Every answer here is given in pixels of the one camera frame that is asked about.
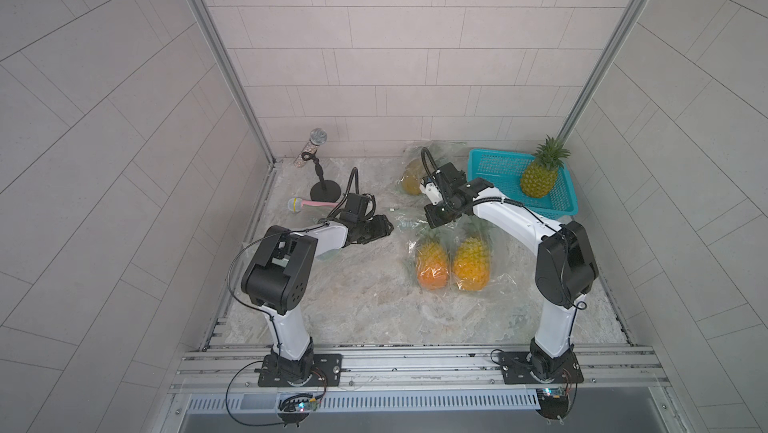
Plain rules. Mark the black microphone stand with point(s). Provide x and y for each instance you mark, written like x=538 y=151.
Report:
x=327 y=191

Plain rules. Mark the yellow pineapple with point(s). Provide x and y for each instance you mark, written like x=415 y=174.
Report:
x=471 y=264

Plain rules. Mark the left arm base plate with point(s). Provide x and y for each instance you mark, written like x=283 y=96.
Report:
x=314 y=370

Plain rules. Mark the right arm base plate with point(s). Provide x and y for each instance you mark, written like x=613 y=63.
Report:
x=525 y=368

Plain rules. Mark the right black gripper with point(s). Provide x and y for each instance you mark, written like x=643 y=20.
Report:
x=441 y=211

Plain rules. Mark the far bagged pineapple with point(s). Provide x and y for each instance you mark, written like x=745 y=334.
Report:
x=413 y=174

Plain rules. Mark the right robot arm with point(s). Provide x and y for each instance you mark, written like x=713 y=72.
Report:
x=565 y=267

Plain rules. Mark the glitter silver microphone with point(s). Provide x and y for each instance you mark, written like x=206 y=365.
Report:
x=317 y=138

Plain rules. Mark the far pineapple zip bag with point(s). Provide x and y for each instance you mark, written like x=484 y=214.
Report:
x=442 y=152

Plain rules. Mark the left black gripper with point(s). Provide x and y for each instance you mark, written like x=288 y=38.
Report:
x=372 y=229

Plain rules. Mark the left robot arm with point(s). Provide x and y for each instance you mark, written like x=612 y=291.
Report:
x=276 y=279

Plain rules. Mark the circuit board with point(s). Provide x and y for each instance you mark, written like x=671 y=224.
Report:
x=554 y=403
x=295 y=409

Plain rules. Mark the left circuit board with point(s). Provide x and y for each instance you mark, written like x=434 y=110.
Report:
x=295 y=409

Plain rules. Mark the right circuit board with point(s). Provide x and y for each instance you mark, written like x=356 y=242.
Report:
x=554 y=403

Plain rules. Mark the yellow pineapple zip bag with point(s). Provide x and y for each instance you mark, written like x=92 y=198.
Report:
x=501 y=278

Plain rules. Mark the teal plastic basket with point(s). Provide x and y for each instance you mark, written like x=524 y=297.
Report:
x=504 y=170

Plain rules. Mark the aluminium mounting rail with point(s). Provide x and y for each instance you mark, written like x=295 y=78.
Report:
x=377 y=368

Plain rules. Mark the orange pineapple zip bag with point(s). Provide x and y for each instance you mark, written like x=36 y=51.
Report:
x=421 y=232

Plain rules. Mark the orange pineapple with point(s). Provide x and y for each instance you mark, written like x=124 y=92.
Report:
x=432 y=264

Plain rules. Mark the zip-top bag green pineapple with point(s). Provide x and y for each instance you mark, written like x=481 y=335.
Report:
x=329 y=241

